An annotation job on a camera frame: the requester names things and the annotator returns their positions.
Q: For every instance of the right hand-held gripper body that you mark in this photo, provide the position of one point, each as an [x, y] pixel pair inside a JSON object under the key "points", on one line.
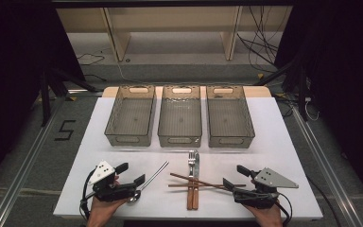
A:
{"points": [[274, 179]]}

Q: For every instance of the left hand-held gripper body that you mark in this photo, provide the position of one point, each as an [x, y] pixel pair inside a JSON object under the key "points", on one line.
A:
{"points": [[102, 172]]}

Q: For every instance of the long metal spoon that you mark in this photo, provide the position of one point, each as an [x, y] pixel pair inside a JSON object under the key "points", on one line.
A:
{"points": [[156, 174]]}

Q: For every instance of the brown wooden chopstick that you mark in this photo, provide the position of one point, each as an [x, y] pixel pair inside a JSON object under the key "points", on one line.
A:
{"points": [[176, 185], [179, 176]]}

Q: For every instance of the smoky clear plastic bin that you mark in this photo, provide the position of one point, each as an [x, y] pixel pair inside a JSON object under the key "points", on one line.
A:
{"points": [[229, 118], [180, 118], [132, 116]]}

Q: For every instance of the person's right hand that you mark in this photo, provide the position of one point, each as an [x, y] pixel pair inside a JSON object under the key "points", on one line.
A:
{"points": [[269, 217]]}

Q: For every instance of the person's left hand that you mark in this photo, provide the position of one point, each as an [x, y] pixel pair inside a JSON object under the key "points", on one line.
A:
{"points": [[102, 213]]}

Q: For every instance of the white table cover sheet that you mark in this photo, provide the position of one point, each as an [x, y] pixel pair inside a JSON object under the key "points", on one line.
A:
{"points": [[75, 195]]}

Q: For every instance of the black metal stand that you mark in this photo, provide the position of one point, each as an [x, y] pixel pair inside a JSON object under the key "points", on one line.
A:
{"points": [[302, 94], [45, 104]]}

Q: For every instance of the dark curtain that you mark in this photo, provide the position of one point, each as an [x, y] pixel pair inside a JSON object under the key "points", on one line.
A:
{"points": [[12, 78], [349, 94]]}

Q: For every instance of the beige wooden shelf unit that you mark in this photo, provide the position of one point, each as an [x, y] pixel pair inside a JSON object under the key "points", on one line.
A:
{"points": [[170, 19]]}

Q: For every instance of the aluminium floor rail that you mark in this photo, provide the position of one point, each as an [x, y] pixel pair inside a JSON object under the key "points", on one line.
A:
{"points": [[324, 167], [22, 176]]}

